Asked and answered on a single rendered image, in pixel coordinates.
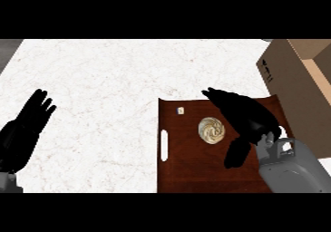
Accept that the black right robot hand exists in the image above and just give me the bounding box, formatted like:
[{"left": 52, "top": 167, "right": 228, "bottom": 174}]
[{"left": 200, "top": 87, "right": 282, "bottom": 169}]

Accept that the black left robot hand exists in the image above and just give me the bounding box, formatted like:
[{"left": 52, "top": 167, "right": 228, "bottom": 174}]
[{"left": 0, "top": 88, "right": 58, "bottom": 175}]

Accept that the cream swirl cupcake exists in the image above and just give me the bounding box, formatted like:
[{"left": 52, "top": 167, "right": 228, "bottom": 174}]
[{"left": 197, "top": 116, "right": 226, "bottom": 145}]

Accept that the brown cardboard box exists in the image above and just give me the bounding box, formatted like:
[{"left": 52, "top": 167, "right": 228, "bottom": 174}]
[{"left": 254, "top": 39, "right": 331, "bottom": 160}]

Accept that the dark brown wooden tray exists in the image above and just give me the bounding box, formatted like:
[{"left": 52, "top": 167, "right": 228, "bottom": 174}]
[{"left": 155, "top": 94, "right": 296, "bottom": 194}]

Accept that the dark grey appliance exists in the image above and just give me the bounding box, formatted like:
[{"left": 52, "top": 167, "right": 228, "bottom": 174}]
[{"left": 0, "top": 39, "right": 24, "bottom": 84}]

